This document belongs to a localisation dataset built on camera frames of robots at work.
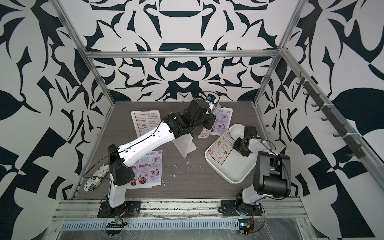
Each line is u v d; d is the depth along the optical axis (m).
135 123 0.91
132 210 0.74
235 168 0.87
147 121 0.91
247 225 0.71
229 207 0.74
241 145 0.81
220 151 0.94
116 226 0.73
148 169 0.87
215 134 1.01
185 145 0.97
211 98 0.62
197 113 0.54
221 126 0.96
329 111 0.55
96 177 0.81
